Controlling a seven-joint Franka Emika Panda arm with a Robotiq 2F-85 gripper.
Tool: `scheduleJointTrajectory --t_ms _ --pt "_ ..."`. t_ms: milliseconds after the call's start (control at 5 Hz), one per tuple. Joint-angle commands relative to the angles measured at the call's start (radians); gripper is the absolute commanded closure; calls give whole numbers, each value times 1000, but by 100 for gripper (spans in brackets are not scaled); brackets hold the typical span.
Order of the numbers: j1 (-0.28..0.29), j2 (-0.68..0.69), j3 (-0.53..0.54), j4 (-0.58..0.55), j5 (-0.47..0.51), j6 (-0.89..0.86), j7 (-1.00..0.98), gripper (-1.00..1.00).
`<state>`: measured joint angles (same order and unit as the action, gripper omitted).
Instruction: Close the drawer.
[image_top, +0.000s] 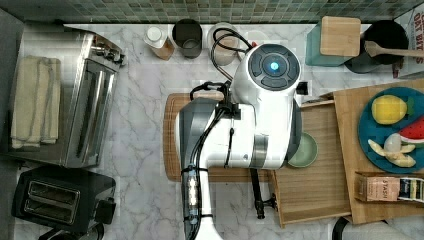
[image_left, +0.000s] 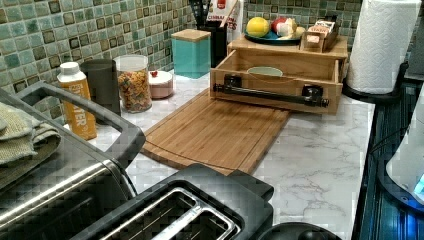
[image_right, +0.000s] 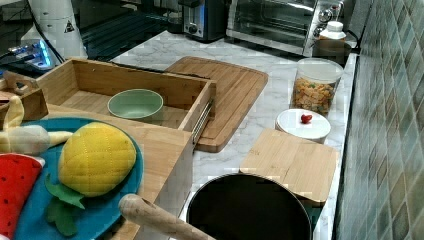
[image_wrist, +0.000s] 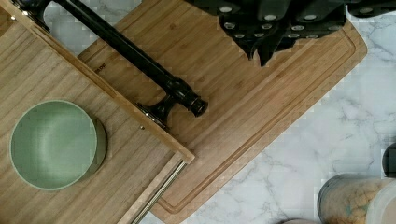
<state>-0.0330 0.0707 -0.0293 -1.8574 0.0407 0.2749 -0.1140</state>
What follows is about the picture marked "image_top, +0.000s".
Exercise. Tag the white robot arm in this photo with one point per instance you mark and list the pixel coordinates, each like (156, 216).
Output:
(256, 125)

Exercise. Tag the open wooden drawer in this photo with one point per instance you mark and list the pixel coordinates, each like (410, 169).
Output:
(319, 190)

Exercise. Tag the wooden drawer cabinet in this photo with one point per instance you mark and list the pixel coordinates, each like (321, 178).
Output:
(349, 105)

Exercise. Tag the glass jar of cereal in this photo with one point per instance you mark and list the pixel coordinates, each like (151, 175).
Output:
(222, 56)

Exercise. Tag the dark grey cup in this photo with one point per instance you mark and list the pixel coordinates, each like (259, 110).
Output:
(187, 34)

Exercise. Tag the orange bottle with white cap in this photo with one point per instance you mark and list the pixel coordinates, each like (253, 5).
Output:
(159, 42)

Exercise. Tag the green ceramic bowl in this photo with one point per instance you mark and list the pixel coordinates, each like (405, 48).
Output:
(306, 153)

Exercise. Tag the teal canister with wooden lid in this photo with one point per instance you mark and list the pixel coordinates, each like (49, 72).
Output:
(333, 41)

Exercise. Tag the blue plate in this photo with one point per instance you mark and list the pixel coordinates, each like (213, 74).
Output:
(368, 128)

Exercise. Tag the black two-slot toaster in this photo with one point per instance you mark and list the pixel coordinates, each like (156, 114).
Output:
(70, 199)

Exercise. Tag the wooden tea box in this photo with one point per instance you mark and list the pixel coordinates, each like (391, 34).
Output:
(370, 187)

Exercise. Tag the yellow lemon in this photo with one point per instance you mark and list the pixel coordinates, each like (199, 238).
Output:
(388, 109)

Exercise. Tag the wooden spoon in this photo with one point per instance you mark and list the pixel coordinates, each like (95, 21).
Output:
(373, 49)

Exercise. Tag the folded beige towel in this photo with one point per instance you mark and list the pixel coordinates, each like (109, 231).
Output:
(37, 102)

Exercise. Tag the peeled banana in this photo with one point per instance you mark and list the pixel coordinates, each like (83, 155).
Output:
(397, 158)

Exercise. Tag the black utensil holder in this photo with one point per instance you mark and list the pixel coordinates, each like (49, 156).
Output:
(387, 34)

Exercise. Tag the watermelon slice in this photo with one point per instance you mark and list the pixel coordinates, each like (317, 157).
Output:
(414, 132)

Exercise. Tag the cereal box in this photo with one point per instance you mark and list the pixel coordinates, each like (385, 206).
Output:
(413, 23)

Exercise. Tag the black drawer handle bar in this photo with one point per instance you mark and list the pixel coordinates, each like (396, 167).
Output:
(259, 203)

